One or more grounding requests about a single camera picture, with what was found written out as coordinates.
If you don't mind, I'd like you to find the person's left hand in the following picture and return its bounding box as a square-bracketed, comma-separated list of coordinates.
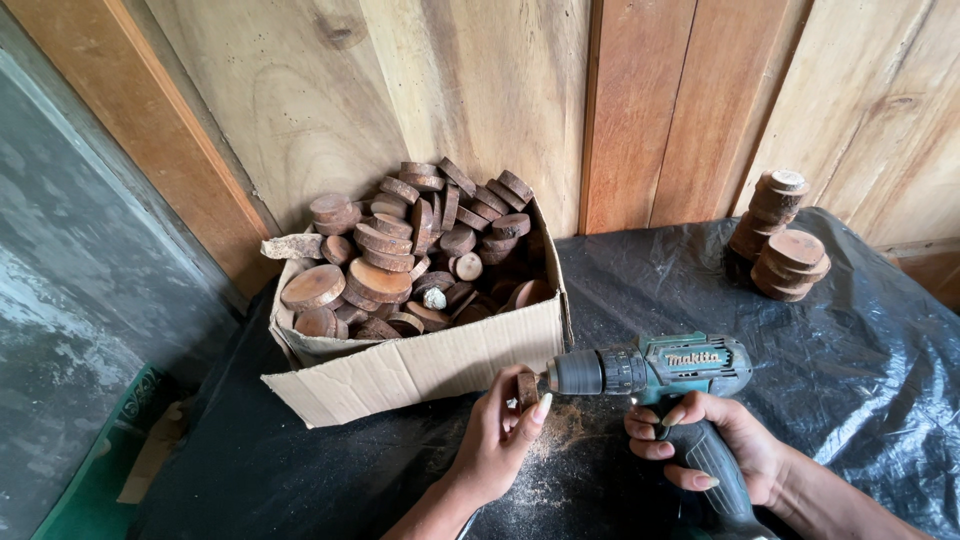
[448, 365, 554, 510]

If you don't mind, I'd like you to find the person's right hand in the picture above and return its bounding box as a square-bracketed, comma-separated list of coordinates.
[624, 390, 790, 507]

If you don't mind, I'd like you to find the teal cordless drill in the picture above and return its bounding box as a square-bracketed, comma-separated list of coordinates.
[538, 332, 781, 540]

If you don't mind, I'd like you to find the sawdust patch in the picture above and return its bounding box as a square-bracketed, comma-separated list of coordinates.
[525, 401, 595, 468]

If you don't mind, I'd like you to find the open cardboard box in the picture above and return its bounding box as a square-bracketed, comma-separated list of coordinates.
[260, 196, 576, 430]

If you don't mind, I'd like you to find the black plastic sheet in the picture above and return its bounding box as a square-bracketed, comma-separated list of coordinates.
[127, 207, 960, 540]

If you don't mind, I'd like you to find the short stack of wide discs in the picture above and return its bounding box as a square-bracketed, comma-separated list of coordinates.
[750, 228, 833, 304]

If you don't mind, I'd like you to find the heap of brown wooden discs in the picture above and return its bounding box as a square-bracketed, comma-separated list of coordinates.
[279, 156, 557, 342]

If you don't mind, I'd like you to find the tall stack of wooden discs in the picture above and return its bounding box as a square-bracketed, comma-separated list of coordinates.
[727, 169, 812, 263]

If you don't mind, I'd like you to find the rough bark piece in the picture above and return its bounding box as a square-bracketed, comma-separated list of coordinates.
[260, 233, 326, 262]

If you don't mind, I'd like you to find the tan cardboard scrap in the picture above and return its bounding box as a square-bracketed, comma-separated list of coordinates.
[116, 400, 190, 506]

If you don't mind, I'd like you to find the green patterned mat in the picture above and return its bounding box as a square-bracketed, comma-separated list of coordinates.
[30, 363, 190, 540]

